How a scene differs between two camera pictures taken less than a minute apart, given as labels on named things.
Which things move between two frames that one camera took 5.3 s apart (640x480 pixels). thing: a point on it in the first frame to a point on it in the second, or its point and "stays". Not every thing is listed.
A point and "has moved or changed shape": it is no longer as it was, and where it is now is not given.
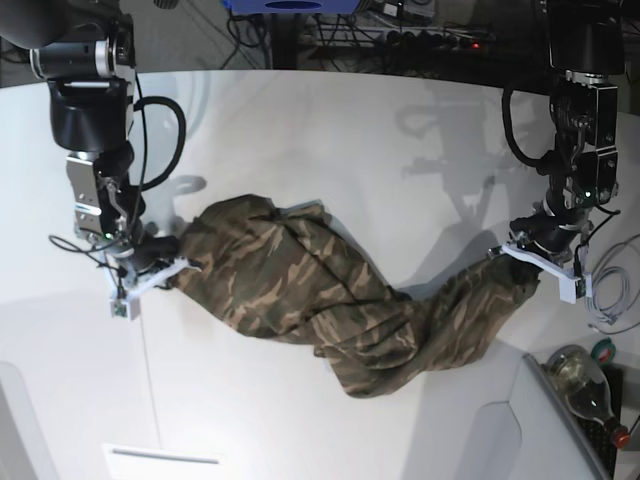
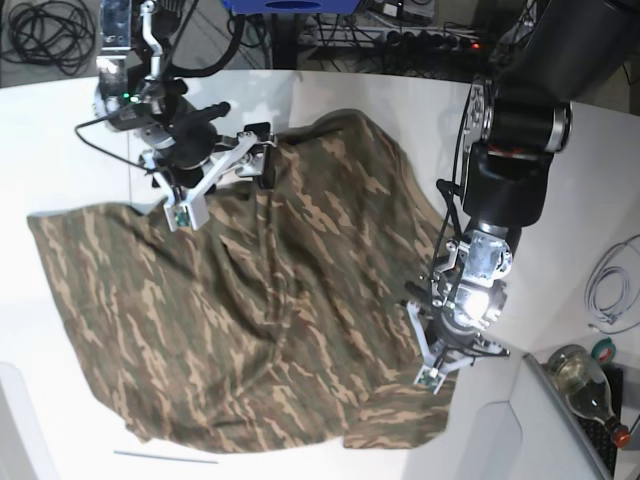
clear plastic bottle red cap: (582, 383) stays
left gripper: (150, 248) to (195, 140)
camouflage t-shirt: (266, 266) has moved or changed shape
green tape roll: (604, 351) stays
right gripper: (551, 232) to (447, 330)
